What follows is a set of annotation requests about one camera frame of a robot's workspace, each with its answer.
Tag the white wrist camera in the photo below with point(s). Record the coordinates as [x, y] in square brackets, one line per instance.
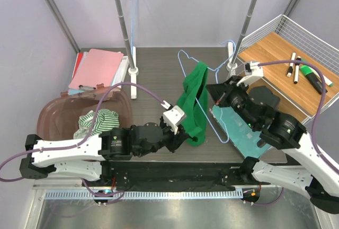
[253, 73]
[172, 117]

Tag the brown translucent plastic basin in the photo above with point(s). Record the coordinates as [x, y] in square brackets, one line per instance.
[58, 120]

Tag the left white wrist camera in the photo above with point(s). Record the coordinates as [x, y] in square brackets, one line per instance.
[172, 117]

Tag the stack of papers folders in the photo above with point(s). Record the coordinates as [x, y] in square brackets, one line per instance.
[119, 76]

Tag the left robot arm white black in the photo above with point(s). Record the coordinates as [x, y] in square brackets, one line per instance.
[76, 158]

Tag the teal cutting mat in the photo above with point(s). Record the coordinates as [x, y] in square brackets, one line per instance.
[246, 141]

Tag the green white striped tank top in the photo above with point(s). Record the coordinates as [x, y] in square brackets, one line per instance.
[105, 120]

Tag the green black highlighter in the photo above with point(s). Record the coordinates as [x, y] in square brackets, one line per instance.
[312, 78]

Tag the white wire wooden shelf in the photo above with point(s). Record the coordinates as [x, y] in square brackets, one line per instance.
[277, 40]

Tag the white slotted cable duct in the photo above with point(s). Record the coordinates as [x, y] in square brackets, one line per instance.
[73, 194]

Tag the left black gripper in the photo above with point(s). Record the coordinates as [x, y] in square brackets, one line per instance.
[177, 139]

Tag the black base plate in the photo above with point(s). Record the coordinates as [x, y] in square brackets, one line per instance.
[174, 176]

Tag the small white black marker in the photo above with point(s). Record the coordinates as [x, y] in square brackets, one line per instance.
[296, 74]

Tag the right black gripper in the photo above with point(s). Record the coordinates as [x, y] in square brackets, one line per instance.
[219, 92]

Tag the light blue wire hanger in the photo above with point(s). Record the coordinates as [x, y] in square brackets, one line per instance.
[133, 9]

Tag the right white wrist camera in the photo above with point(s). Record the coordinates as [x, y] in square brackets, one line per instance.
[253, 73]

